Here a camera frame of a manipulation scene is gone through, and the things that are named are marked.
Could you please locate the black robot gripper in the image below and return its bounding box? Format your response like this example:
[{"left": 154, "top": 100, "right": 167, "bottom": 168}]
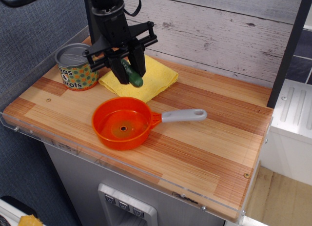
[{"left": 84, "top": 8, "right": 157, "bottom": 84}]

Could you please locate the green toy pickle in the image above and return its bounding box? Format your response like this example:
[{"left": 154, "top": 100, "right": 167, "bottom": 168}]
[{"left": 121, "top": 59, "right": 143, "bottom": 87}]

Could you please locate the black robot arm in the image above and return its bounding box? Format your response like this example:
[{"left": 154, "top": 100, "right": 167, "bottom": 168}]
[{"left": 83, "top": 0, "right": 157, "bottom": 84}]

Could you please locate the yellow folded towel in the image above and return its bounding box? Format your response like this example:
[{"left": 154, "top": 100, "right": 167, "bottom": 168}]
[{"left": 98, "top": 55, "right": 178, "bottom": 103}]

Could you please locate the peas and carrots can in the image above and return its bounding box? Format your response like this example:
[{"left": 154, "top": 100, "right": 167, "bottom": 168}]
[{"left": 55, "top": 43, "right": 99, "bottom": 91}]

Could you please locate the grey cabinet with dispenser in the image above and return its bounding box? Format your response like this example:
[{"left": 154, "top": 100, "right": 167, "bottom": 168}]
[{"left": 45, "top": 144, "right": 225, "bottom": 226}]

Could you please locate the white toy sink counter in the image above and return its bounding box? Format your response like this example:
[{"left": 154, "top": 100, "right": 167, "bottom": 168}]
[{"left": 260, "top": 80, "right": 312, "bottom": 185}]

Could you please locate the yellow object at corner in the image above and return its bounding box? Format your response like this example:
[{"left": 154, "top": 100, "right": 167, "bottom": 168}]
[{"left": 18, "top": 215, "right": 44, "bottom": 226}]

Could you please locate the dark grey left post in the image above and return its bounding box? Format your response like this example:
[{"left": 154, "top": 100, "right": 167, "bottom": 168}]
[{"left": 84, "top": 0, "right": 101, "bottom": 45}]

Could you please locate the dark grey post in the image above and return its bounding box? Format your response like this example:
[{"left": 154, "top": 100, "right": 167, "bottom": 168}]
[
  {"left": 267, "top": 0, "right": 312, "bottom": 108},
  {"left": 84, "top": 0, "right": 101, "bottom": 45}
]

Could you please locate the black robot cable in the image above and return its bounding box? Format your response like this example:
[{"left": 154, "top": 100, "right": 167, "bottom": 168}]
[{"left": 121, "top": 0, "right": 142, "bottom": 17}]

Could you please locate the orange toy pan grey handle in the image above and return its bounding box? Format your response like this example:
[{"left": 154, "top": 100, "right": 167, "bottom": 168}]
[{"left": 92, "top": 97, "right": 207, "bottom": 150}]

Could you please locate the dark grey right post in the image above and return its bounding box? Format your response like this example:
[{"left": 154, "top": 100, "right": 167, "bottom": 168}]
[{"left": 267, "top": 0, "right": 312, "bottom": 108}]

